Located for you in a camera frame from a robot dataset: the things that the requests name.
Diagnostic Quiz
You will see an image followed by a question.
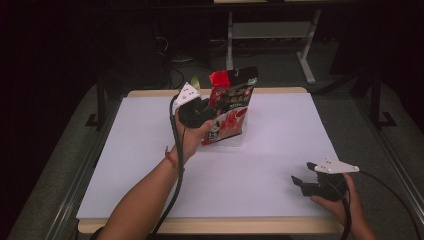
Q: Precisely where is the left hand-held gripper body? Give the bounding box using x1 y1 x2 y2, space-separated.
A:
171 82 218 129

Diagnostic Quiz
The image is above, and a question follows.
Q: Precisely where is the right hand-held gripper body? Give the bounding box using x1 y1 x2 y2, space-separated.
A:
300 157 361 203

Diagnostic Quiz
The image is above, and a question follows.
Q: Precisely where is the red and black snack packet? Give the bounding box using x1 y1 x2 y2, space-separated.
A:
201 65 259 147

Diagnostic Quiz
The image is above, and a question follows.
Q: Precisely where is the person's right hand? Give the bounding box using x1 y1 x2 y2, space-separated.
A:
309 173 365 228

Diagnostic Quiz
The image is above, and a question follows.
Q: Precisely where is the person's left hand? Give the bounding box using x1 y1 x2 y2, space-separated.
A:
169 119 216 165

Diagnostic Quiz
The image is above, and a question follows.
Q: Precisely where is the white table sheet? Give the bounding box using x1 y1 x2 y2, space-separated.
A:
75 92 339 220

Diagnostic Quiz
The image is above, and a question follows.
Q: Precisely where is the white metal stand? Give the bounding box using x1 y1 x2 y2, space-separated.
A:
225 9 323 85

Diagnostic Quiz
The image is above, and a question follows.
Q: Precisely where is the black metal stand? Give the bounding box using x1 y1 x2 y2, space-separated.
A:
84 79 108 131
369 68 398 128

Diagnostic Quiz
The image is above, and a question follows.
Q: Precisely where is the wooden table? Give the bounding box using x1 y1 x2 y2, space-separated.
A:
77 86 344 234

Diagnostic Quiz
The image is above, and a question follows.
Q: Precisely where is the left hand-held gripper black cable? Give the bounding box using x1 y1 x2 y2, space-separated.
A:
149 94 187 240

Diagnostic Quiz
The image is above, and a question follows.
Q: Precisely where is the hand-held gripper black cable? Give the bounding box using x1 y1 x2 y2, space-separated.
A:
149 94 187 240
339 169 422 240

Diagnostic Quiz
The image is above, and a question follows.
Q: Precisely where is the red wrist string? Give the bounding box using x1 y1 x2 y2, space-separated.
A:
164 145 178 170

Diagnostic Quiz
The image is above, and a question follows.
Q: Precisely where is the right hand-held gripper black cable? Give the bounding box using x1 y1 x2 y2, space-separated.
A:
339 169 422 240

